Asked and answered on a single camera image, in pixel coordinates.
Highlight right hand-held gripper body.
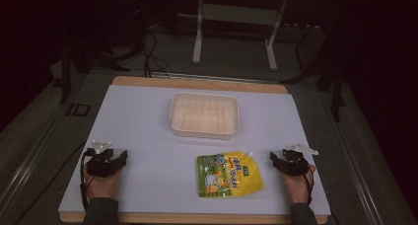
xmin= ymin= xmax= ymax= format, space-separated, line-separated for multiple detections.
xmin=281 ymin=142 xmax=319 ymax=178

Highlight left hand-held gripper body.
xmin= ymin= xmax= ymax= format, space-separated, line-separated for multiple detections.
xmin=84 ymin=139 xmax=115 ymax=179

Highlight person's right hand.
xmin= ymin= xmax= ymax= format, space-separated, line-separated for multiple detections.
xmin=279 ymin=163 xmax=317 ymax=205

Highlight person's left hand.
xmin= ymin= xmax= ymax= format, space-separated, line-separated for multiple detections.
xmin=83 ymin=163 xmax=123 ymax=201

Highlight white table mat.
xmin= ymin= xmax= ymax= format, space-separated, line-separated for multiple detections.
xmin=57 ymin=84 xmax=332 ymax=217

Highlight yellow spouted pouch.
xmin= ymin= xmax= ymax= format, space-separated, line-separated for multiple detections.
xmin=195 ymin=150 xmax=266 ymax=199

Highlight white plastic basket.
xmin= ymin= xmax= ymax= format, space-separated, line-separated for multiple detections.
xmin=169 ymin=91 xmax=241 ymax=141

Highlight black stand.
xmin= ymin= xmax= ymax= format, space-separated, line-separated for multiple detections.
xmin=58 ymin=37 xmax=132 ymax=105
xmin=280 ymin=19 xmax=348 ymax=123

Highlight white metal stand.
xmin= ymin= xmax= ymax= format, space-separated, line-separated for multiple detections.
xmin=191 ymin=0 xmax=291 ymax=72

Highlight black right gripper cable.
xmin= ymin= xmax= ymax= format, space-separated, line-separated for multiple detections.
xmin=303 ymin=167 xmax=315 ymax=206

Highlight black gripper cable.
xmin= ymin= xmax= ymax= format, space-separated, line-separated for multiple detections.
xmin=303 ymin=167 xmax=315 ymax=206
xmin=79 ymin=148 xmax=97 ymax=213

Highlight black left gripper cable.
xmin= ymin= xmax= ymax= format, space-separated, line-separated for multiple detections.
xmin=79 ymin=148 xmax=97 ymax=213

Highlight black floor bracket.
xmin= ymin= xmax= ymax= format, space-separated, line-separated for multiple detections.
xmin=66 ymin=103 xmax=92 ymax=117

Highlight metal floor rail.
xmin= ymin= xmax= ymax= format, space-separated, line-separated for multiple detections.
xmin=0 ymin=111 xmax=68 ymax=216
xmin=323 ymin=86 xmax=387 ymax=225

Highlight black floor cables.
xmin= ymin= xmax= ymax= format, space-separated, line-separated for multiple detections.
xmin=139 ymin=29 xmax=172 ymax=80

